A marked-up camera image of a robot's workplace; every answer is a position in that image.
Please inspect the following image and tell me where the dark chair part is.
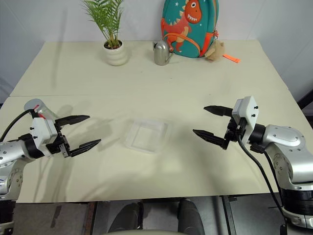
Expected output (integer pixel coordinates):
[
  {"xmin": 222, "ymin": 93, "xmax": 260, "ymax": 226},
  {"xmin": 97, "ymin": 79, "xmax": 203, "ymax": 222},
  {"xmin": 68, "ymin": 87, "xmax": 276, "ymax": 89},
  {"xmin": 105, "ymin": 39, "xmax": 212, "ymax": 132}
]
[{"xmin": 296, "ymin": 89, "xmax": 313, "ymax": 114}]

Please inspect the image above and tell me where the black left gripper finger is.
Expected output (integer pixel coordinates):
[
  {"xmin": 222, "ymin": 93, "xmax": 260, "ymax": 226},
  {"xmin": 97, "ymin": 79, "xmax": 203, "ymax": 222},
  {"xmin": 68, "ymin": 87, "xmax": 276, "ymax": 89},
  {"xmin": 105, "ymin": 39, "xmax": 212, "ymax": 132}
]
[
  {"xmin": 55, "ymin": 115, "xmax": 90, "ymax": 127},
  {"xmin": 69, "ymin": 139, "xmax": 102, "ymax": 158}
]

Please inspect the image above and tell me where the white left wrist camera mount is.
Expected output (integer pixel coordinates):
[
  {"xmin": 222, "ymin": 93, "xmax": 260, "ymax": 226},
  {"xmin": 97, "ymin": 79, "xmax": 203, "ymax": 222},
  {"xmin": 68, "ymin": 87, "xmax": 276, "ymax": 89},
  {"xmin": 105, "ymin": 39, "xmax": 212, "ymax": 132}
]
[{"xmin": 30, "ymin": 117, "xmax": 58, "ymax": 158}]

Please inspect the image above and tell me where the clear plastic container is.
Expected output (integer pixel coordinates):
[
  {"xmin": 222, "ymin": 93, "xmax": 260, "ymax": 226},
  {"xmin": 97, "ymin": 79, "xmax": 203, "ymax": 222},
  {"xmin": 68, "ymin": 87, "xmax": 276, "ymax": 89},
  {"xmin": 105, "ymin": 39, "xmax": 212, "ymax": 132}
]
[{"xmin": 120, "ymin": 117, "xmax": 171, "ymax": 155}]

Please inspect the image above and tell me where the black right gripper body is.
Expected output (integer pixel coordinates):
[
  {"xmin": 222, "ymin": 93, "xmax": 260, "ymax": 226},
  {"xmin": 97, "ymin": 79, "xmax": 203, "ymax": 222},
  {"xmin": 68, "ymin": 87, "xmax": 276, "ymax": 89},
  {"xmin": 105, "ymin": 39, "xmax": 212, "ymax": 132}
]
[{"xmin": 223, "ymin": 114, "xmax": 246, "ymax": 150}]

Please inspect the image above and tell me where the tan plush bear keychain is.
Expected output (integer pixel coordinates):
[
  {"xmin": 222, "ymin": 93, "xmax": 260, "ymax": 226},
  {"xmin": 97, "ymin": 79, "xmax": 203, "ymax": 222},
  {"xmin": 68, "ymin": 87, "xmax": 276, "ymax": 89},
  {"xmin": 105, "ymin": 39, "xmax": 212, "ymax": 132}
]
[{"xmin": 204, "ymin": 40, "xmax": 226, "ymax": 63}]

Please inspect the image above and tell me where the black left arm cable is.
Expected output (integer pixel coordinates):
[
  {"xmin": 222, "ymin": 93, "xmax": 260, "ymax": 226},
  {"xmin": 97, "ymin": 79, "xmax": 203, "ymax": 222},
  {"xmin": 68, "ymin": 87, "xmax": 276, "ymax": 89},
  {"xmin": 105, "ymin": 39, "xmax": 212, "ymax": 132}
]
[{"xmin": 0, "ymin": 109, "xmax": 38, "ymax": 143}]

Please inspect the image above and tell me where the white ribbed plant pot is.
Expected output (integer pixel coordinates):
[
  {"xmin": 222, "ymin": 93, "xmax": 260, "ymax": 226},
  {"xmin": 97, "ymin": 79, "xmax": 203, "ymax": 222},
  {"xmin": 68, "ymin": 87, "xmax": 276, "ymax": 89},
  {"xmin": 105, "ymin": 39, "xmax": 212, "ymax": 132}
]
[{"xmin": 102, "ymin": 39, "xmax": 129, "ymax": 67}]

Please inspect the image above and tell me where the green palm plant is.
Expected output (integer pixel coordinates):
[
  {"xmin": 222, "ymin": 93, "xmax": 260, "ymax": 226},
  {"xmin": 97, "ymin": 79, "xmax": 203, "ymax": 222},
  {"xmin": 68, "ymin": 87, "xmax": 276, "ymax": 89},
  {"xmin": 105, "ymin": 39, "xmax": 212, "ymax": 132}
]
[{"xmin": 82, "ymin": 0, "xmax": 124, "ymax": 48}]

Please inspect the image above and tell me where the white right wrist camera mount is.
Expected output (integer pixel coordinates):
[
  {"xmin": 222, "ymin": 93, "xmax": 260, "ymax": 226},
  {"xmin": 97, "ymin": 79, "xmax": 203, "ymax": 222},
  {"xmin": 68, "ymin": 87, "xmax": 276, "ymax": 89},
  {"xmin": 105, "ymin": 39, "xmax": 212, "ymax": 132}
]
[{"xmin": 230, "ymin": 95, "xmax": 260, "ymax": 145}]

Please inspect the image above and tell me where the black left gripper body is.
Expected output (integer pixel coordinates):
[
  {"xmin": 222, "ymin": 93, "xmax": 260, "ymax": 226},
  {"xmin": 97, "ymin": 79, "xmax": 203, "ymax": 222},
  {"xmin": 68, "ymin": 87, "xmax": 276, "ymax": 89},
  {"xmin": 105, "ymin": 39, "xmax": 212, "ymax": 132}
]
[{"xmin": 45, "ymin": 119, "xmax": 73, "ymax": 159}]

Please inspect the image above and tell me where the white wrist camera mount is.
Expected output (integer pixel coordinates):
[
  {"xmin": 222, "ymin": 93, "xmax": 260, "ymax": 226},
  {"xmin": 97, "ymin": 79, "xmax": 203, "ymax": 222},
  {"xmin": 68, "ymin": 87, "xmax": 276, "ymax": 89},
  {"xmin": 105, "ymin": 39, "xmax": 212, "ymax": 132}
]
[
  {"xmin": 30, "ymin": 117, "xmax": 58, "ymax": 158},
  {"xmin": 230, "ymin": 95, "xmax": 260, "ymax": 145}
]

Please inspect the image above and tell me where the orange strap tag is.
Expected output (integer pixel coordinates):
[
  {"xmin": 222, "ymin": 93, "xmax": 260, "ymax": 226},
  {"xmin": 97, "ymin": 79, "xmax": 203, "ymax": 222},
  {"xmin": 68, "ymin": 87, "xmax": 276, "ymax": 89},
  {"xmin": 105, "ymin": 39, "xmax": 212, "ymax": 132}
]
[{"xmin": 222, "ymin": 53, "xmax": 241, "ymax": 63}]

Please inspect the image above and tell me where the short black right arm cable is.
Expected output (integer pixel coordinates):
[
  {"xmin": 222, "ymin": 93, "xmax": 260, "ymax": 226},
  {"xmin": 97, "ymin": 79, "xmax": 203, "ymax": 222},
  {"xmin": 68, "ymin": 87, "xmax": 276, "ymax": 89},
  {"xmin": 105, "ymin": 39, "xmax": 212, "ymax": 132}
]
[{"xmin": 250, "ymin": 143, "xmax": 283, "ymax": 199}]

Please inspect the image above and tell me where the long black right arm cable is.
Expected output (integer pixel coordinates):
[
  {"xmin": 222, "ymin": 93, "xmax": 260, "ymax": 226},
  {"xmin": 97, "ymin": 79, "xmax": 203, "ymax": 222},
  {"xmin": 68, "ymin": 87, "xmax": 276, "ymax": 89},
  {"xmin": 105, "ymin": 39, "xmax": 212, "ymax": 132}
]
[{"xmin": 235, "ymin": 125, "xmax": 288, "ymax": 235}]

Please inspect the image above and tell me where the silver metal watering can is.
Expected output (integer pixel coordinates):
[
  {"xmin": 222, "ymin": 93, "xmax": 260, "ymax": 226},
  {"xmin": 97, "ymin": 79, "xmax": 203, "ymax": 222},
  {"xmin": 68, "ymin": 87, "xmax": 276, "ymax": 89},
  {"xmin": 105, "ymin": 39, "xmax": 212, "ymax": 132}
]
[{"xmin": 153, "ymin": 40, "xmax": 175, "ymax": 66}]

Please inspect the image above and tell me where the teal dinosaur backpack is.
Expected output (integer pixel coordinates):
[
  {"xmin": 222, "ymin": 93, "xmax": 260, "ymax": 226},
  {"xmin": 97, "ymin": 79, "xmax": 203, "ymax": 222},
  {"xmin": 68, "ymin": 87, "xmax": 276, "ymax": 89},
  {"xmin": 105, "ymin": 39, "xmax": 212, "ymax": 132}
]
[{"xmin": 160, "ymin": 0, "xmax": 220, "ymax": 59}]

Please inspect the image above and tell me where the dark rounded shape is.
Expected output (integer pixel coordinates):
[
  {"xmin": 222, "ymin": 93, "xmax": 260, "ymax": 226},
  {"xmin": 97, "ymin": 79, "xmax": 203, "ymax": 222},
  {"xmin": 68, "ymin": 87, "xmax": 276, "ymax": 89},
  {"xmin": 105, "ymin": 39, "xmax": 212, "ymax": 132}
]
[
  {"xmin": 177, "ymin": 197, "xmax": 205, "ymax": 235},
  {"xmin": 108, "ymin": 201, "xmax": 144, "ymax": 234}
]

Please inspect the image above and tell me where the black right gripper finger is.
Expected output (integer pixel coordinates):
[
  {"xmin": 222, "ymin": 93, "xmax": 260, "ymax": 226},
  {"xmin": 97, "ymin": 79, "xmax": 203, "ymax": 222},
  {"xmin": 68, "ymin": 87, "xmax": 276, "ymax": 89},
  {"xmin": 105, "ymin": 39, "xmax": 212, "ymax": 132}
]
[
  {"xmin": 203, "ymin": 105, "xmax": 232, "ymax": 118},
  {"xmin": 192, "ymin": 129, "xmax": 227, "ymax": 149}
]

